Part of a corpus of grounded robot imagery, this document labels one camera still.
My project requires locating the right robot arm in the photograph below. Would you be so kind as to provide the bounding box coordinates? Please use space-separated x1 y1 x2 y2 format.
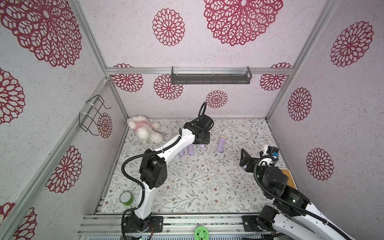
240 146 352 240

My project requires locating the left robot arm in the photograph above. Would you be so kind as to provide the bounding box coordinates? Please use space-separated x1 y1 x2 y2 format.
121 102 214 240

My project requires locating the white plush toy pink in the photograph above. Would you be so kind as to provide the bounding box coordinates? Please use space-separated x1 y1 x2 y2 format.
127 116 163 144

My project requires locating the green round disc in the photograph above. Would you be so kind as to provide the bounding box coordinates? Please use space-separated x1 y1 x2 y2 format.
194 226 210 240

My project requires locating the green tape roll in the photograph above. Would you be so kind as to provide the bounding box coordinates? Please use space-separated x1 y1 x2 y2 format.
119 191 135 206

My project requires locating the black wall shelf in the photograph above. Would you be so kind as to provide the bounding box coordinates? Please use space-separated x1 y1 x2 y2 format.
171 67 253 85

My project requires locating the black wire wall rack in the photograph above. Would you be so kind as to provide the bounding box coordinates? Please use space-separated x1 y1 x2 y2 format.
78 95 112 136

